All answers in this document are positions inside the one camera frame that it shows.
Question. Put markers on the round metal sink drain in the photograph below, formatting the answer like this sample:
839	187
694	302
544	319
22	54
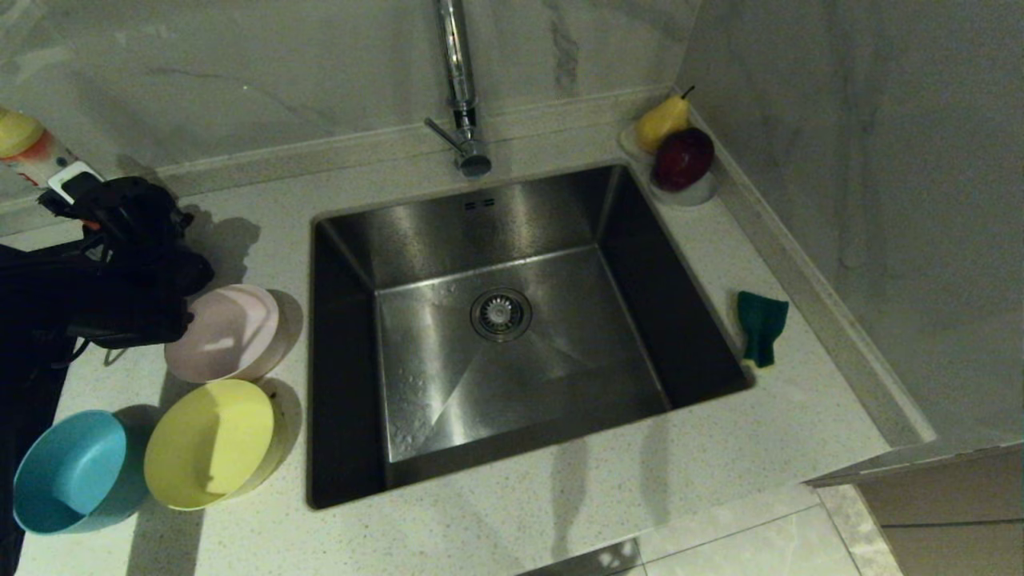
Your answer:
502	314

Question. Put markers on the yellow plastic bowl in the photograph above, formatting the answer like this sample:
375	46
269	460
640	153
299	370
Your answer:
208	444

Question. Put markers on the green and yellow sponge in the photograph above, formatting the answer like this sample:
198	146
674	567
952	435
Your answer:
760	324

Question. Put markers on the stainless steel sink basin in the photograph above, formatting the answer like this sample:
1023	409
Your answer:
520	376

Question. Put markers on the blue plastic bowl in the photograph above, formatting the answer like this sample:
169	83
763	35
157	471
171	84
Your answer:
72	472

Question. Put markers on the chrome faucet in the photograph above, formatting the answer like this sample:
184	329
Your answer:
462	80

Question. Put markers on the yellow pear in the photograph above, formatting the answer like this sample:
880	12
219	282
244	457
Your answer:
662	122

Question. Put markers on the yellow-capped dish soap bottle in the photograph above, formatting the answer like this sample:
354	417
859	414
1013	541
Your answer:
24	144

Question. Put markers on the small white fruit dish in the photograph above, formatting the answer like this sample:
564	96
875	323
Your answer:
696	196

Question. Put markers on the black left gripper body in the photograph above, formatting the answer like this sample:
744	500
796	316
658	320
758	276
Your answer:
148	232

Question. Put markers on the pink plastic bowl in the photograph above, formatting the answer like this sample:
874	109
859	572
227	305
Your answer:
232	332

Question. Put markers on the black induction cooktop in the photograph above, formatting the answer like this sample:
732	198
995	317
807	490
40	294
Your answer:
24	432

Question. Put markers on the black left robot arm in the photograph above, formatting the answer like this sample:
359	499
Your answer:
64	300

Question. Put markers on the dark red apple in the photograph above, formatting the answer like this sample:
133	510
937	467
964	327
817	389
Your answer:
684	158

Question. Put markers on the beige cabinet front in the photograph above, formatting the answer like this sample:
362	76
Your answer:
952	512

